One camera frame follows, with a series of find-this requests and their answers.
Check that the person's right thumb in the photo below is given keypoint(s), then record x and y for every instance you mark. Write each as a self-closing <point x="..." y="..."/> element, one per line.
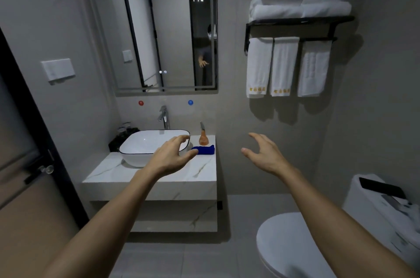
<point x="249" y="153"/>

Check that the person's right hand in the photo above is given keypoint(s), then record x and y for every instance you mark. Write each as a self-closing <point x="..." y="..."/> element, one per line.
<point x="269" y="158"/>

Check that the white toilet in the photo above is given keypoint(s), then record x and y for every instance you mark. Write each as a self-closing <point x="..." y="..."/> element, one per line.
<point x="288" y="245"/>

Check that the black tray with glass cups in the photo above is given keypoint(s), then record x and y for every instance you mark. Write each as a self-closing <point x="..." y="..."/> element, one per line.
<point x="123" y="136"/>

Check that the white black-rimmed wash basin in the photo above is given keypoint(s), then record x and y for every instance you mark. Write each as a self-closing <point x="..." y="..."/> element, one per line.
<point x="144" y="143"/>

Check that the person's left forearm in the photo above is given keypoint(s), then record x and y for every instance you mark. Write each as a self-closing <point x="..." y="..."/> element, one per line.
<point x="108" y="225"/>

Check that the white wall switch plate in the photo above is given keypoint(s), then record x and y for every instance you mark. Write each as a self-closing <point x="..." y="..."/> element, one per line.
<point x="58" y="69"/>

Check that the black flat object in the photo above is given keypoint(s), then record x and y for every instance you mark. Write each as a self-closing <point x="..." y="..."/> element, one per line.
<point x="380" y="187"/>

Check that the chrome basin faucet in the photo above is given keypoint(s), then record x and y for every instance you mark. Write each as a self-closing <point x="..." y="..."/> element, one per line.
<point x="164" y="117"/>

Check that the person's right forearm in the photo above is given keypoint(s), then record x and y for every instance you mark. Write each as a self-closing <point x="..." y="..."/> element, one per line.
<point x="331" y="225"/>

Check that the brown door with black frame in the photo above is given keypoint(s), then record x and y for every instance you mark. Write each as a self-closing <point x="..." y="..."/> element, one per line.
<point x="29" y="205"/>

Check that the blue folded cloth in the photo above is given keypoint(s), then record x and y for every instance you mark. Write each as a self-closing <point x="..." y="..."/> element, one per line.
<point x="205" y="149"/>

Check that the white marble vanity counter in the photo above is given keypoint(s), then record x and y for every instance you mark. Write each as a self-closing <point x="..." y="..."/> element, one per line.
<point x="193" y="186"/>

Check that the folded white bath towel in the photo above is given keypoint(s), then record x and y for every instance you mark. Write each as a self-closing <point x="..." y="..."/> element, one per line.
<point x="295" y="11"/>

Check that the rectangular wall mirror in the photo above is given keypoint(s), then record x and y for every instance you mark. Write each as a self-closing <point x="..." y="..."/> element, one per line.
<point x="170" y="25"/>

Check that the person's left hand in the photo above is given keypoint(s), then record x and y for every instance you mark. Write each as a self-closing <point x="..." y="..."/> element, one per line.
<point x="165" y="159"/>

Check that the small black wall outlet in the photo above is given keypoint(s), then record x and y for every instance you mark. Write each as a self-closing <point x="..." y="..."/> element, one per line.
<point x="219" y="205"/>

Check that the hanging white towel gold print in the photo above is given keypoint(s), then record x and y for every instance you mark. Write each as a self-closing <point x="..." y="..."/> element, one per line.
<point x="259" y="64"/>
<point x="284" y="64"/>

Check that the black wall towel rack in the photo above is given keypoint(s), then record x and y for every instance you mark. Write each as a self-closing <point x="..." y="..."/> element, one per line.
<point x="295" y="21"/>

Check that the hanging white towel plain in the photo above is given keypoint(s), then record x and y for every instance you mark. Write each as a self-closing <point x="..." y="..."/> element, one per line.
<point x="314" y="67"/>

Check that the person's left thumb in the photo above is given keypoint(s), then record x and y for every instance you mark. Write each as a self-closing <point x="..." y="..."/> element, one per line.
<point x="189" y="155"/>

